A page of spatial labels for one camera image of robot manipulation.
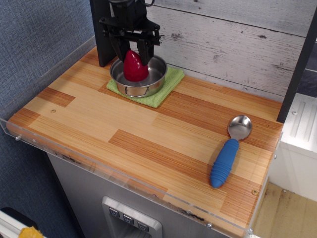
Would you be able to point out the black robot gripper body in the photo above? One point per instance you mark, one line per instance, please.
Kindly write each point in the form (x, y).
(129, 23)

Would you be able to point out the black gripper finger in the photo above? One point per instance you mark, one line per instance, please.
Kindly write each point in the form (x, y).
(146, 51)
(121, 46)

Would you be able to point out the red plastic strawberry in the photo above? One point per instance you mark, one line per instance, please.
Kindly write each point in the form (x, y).
(133, 69)

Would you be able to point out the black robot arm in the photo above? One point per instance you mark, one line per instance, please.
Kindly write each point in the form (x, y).
(127, 3)

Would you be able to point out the small steel pot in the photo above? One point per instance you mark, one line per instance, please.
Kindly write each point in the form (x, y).
(157, 68)

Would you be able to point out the green folded cloth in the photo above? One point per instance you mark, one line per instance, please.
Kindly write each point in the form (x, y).
(172, 79)

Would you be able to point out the grey toy fridge cabinet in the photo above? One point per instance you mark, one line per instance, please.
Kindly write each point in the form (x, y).
(85, 191)

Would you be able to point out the silver dispenser button panel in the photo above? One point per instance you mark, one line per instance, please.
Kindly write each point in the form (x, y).
(126, 222)

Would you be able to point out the clear acrylic table guard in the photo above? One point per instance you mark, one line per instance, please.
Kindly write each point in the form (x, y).
(168, 151)

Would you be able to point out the white ribbed side counter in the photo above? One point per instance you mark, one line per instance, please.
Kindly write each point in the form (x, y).
(294, 165)

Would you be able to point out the yellow object at corner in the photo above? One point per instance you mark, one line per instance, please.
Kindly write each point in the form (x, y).
(30, 232)

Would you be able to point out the left black frame post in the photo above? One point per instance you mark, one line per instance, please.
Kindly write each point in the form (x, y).
(100, 9)

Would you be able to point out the black frame post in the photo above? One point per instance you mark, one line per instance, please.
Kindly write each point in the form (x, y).
(299, 70)
(100, 9)

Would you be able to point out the blue handled metal spoon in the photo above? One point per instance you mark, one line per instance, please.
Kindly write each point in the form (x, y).
(238, 129)

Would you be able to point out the right black frame post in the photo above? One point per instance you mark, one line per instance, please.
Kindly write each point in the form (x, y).
(299, 70)

